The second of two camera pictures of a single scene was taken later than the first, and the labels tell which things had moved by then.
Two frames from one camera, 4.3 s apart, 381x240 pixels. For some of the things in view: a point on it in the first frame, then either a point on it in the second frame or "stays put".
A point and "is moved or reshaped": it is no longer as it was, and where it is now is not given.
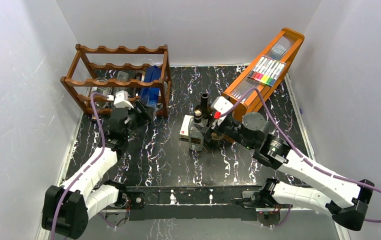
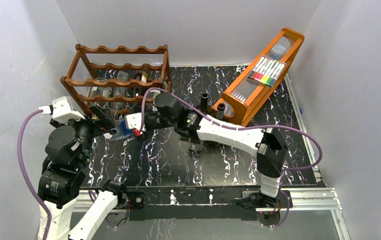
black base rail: [190, 203] stays put
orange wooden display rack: [250, 94] stays put
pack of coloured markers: [266, 70] stays put
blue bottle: [149, 95] is moved or reshaped
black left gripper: [147, 112] → [104, 115]
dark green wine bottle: [204, 107] stays put
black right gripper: [207, 131] → [146, 126]
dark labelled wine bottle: [219, 134] is moved or reshaped
